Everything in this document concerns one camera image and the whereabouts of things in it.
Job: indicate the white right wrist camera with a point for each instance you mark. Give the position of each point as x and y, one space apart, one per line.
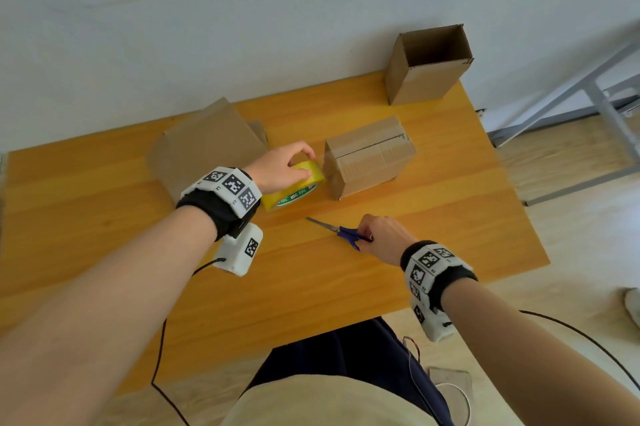
435 325

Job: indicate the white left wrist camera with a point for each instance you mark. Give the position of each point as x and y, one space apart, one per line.
235 258

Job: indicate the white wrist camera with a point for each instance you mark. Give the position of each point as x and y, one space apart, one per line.
235 258
435 325

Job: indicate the person's right hand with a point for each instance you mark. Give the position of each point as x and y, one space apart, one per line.
390 240

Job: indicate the stack of cardboard boxes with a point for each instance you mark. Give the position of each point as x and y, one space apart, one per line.
205 140

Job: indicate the brown cardboard paper box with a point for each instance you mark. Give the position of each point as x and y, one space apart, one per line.
370 160
425 83

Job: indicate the person's right forearm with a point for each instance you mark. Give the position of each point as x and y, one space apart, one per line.
525 365

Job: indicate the person's dark and beige clothing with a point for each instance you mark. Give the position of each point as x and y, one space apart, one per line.
340 365

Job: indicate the black right wristband with markers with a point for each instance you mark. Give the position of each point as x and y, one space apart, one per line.
450 280

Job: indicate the black wristband with markers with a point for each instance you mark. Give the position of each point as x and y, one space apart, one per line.
215 208
450 280

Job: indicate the yellow tape roll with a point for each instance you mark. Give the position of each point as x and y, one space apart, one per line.
305 185

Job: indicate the person's left hand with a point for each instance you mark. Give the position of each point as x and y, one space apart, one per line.
272 170

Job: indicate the black left wristband with markers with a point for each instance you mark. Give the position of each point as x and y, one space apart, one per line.
215 208

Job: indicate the grey metal table frame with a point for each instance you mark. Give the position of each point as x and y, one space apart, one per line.
600 100

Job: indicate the person's left forearm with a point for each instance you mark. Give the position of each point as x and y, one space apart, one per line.
90 315

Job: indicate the white shoe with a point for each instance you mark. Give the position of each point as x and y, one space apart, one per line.
634 305

